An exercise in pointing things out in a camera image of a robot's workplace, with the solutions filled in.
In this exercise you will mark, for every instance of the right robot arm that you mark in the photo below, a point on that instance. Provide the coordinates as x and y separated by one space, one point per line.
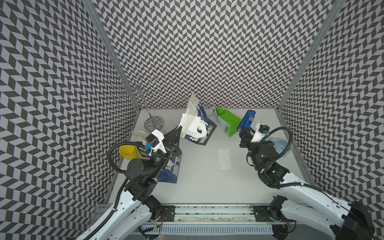
335 217

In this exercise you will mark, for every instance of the yellow plastic cup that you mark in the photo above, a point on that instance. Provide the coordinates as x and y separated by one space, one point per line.
129 152

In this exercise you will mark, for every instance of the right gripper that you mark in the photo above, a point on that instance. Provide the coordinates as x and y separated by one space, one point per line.
247 138

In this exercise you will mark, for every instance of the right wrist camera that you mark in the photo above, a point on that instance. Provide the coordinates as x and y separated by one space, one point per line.
261 131

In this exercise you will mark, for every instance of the light blue mug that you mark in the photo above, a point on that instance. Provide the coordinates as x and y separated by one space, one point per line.
279 144

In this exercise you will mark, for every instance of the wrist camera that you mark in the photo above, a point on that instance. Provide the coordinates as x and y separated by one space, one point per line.
261 131
155 142

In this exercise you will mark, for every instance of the cream receipt pile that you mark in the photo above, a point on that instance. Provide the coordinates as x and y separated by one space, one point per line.
224 159

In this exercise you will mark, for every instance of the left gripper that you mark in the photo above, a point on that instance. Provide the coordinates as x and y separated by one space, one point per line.
169 140

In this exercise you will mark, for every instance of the metal wire mug tree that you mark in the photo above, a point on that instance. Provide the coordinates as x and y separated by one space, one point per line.
141 90

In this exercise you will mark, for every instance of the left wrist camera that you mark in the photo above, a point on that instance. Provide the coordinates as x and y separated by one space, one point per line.
155 142

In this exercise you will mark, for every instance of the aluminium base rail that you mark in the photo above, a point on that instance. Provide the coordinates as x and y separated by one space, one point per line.
216 220

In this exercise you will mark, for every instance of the blue black stapler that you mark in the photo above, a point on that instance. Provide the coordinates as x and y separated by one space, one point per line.
246 121

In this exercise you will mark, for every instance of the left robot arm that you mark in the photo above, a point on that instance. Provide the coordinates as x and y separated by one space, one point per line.
134 204

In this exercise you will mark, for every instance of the green white bag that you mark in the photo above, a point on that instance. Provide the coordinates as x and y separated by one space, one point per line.
228 121

